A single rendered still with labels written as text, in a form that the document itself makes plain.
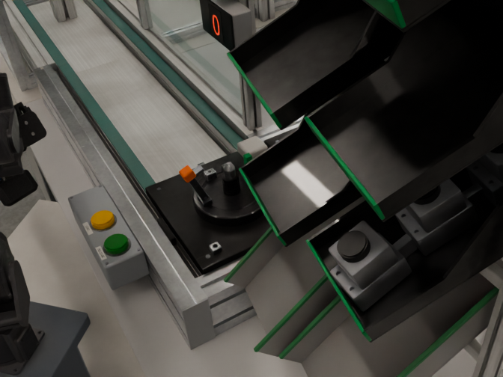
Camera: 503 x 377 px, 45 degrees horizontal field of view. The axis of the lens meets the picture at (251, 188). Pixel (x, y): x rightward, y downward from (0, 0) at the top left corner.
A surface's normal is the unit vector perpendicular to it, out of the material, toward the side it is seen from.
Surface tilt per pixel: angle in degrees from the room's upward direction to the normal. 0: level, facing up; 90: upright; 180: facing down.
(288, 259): 45
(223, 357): 0
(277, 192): 25
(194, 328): 90
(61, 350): 0
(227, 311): 90
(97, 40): 0
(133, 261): 90
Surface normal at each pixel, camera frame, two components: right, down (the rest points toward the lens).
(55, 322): -0.07, -0.75
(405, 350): -0.71, -0.34
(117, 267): 0.50, 0.54
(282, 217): -0.46, -0.57
